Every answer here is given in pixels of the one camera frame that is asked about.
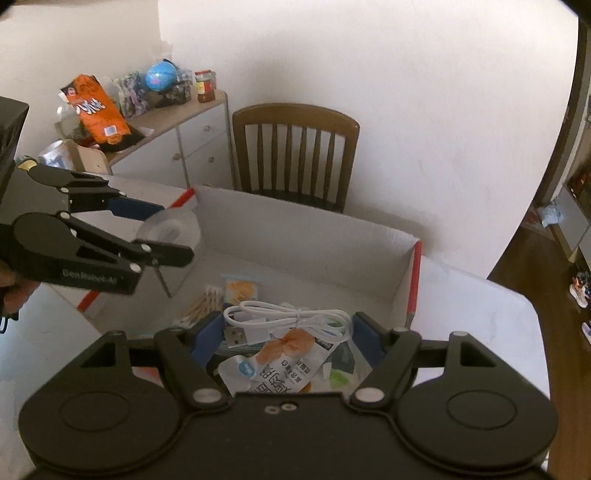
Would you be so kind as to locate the red sauce jar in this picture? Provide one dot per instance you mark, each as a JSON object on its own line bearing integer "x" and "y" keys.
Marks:
{"x": 204, "y": 87}

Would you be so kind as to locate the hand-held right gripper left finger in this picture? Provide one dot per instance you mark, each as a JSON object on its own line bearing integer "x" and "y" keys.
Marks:
{"x": 207, "y": 337}

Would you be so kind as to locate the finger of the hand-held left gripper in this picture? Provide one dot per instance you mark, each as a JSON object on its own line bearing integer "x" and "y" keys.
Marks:
{"x": 138, "y": 210}
{"x": 166, "y": 256}

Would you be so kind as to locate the colourful sneaker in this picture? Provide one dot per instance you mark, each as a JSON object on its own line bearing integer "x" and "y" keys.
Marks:
{"x": 581, "y": 290}
{"x": 587, "y": 332}

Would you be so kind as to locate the brown wooden chair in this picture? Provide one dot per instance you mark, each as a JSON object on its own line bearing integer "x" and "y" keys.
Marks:
{"x": 295, "y": 138}

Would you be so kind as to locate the person's left hand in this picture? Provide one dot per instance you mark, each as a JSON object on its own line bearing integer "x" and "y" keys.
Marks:
{"x": 21, "y": 293}

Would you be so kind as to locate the white patterned desktop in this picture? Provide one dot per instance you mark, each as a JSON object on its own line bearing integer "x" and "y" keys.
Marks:
{"x": 485, "y": 323}

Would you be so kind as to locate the orange cracker packet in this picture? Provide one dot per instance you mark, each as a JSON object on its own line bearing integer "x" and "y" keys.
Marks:
{"x": 241, "y": 290}

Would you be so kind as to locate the patterned plastic bag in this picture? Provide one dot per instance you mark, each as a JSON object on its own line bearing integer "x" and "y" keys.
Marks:
{"x": 134, "y": 94}

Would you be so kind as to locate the white pouch with orange print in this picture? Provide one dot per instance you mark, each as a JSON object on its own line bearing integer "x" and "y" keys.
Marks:
{"x": 281, "y": 364}

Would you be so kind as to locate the grey low cabinet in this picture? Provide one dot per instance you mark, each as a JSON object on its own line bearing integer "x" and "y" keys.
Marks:
{"x": 575, "y": 221}

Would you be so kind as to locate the blue globe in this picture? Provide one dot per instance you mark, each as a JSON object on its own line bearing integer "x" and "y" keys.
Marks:
{"x": 160, "y": 74}

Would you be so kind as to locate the clear tape roll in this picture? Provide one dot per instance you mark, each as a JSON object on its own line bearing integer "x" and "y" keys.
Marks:
{"x": 178, "y": 228}

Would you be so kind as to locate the cotton swab packet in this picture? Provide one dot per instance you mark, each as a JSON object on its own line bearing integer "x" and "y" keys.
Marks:
{"x": 205, "y": 304}

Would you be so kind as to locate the blue cloth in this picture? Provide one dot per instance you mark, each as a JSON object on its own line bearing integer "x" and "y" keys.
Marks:
{"x": 549, "y": 214}

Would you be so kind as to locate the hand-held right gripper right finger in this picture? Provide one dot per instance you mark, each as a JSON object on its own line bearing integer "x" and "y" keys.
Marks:
{"x": 369, "y": 339}

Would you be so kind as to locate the green and white packet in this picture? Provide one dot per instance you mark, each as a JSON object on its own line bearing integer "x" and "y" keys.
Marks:
{"x": 344, "y": 369}

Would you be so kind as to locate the small wooden box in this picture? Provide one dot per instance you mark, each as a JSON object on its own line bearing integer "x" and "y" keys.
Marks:
{"x": 90, "y": 159}

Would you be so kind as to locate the white cabinet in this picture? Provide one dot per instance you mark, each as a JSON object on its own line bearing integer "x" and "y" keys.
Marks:
{"x": 198, "y": 138}

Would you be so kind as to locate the orange snack bag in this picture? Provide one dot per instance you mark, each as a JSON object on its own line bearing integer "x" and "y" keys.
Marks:
{"x": 97, "y": 108}

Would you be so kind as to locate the red cardboard box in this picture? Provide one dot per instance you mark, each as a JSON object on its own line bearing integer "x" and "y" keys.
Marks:
{"x": 300, "y": 244}

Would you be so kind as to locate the dark basket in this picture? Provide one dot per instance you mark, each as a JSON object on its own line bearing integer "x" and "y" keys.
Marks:
{"x": 174, "y": 96}

